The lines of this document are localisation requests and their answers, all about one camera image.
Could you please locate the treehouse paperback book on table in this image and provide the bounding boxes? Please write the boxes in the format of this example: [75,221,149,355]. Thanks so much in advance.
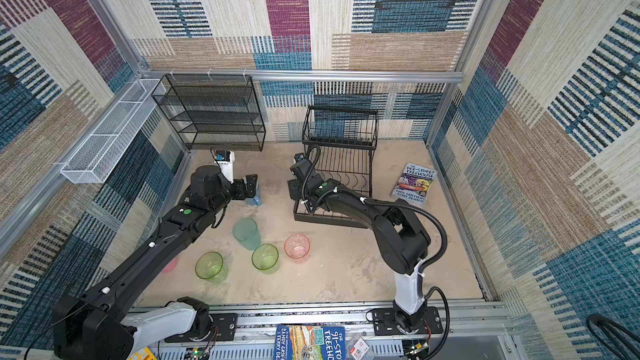
[391,163,437,207]

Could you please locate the teal translucent plastic cup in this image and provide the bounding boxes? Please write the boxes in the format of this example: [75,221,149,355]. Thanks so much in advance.
[233,218,261,251]

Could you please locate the white wire wall basket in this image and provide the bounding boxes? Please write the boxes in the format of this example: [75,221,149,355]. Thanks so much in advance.
[61,78,160,184]

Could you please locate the pink translucent plastic cup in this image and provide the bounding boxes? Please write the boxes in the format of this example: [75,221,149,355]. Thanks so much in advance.
[284,233,311,263]

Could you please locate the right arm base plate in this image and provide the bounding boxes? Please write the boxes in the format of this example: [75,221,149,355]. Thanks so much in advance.
[365,307,444,336]

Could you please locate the yellow perforated tray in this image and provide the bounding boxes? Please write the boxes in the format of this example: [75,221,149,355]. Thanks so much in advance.
[128,347,157,360]

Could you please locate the treehouse book at front edge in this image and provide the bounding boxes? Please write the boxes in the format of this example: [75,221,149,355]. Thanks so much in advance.
[273,325,348,360]

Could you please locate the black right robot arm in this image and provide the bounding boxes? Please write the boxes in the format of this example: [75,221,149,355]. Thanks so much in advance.
[288,153,448,333]

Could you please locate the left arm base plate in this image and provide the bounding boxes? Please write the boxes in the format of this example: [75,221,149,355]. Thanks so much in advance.
[163,313,238,343]

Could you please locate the opaque pink plastic cup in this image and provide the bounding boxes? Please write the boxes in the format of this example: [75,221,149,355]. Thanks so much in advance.
[162,258,178,273]

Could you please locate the black wire dish rack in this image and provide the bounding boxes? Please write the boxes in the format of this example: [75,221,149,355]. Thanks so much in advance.
[302,106,378,196]

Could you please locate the black mesh shelf unit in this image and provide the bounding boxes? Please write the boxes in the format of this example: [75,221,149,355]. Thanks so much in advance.
[152,73,266,151]

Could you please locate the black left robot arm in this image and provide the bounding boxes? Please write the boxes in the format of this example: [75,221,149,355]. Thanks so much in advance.
[52,165,258,359]

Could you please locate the small clear packet with label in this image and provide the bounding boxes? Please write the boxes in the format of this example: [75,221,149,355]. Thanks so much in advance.
[347,335,375,360]

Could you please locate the blue white ceramic mug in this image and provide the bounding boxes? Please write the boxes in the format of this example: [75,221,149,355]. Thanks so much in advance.
[245,183,262,206]

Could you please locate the green plastic cup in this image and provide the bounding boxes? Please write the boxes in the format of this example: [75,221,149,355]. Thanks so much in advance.
[194,252,228,283]
[252,243,280,274]

